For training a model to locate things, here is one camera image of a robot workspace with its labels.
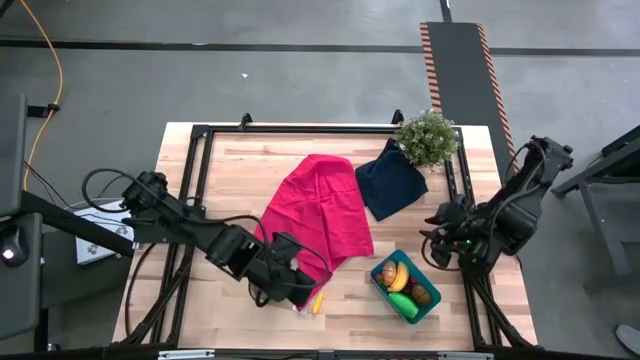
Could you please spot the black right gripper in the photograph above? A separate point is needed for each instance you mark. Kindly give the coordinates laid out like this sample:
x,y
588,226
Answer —
x,y
465,230

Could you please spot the bushy green potted plant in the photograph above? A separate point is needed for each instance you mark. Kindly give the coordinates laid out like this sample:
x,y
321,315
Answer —
x,y
427,140

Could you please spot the red cloth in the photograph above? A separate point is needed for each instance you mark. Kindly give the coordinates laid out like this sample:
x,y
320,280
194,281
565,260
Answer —
x,y
325,210

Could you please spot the brown toy kiwi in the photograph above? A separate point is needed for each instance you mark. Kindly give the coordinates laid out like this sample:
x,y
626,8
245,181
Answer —
x,y
422,295

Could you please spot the navy blue cloth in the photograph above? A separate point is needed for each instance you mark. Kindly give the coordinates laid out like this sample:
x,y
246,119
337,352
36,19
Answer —
x,y
390,185

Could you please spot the black device with light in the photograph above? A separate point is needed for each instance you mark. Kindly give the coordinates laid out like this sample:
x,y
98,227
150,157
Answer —
x,y
10,250

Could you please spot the white printed paper booklet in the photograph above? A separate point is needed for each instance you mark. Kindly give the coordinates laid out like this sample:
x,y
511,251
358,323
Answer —
x,y
95,245

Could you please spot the black table frame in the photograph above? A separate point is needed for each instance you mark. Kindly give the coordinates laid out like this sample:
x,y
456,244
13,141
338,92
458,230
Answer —
x,y
325,129

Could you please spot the yellow toy squash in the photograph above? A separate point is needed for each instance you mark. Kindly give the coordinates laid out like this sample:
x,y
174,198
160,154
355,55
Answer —
x,y
318,303

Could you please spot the teal plastic tupperware container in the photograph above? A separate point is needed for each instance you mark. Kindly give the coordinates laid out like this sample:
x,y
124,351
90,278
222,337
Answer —
x,y
425,311

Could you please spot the silver bracket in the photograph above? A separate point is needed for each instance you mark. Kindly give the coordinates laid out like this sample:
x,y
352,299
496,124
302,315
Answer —
x,y
185,355
465,356

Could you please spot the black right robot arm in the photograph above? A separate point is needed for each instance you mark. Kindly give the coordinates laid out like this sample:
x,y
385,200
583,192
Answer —
x,y
530,190

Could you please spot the green toy cucumber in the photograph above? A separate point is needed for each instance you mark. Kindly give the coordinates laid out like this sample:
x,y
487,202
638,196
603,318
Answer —
x,y
403,305

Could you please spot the black metal stand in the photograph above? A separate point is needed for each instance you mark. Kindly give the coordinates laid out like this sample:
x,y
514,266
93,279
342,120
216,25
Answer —
x,y
595,210

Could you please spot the person's shoe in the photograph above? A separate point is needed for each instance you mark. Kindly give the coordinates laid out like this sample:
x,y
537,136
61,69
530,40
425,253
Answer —
x,y
629,340

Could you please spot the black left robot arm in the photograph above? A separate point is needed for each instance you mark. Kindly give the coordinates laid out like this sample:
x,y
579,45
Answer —
x,y
170,215

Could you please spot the grey cart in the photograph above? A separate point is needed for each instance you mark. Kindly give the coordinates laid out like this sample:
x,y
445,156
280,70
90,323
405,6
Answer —
x,y
20,300

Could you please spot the black striped-edge floor mat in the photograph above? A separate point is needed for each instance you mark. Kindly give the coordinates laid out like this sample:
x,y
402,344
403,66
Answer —
x,y
460,70

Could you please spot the yellow toy banana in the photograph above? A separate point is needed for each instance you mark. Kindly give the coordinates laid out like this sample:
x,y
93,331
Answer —
x,y
401,277

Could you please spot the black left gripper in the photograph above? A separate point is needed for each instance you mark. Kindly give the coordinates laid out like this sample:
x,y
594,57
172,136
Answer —
x,y
280,280

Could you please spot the orange striped toy onion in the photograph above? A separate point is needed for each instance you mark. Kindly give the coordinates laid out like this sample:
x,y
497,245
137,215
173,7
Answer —
x,y
388,273

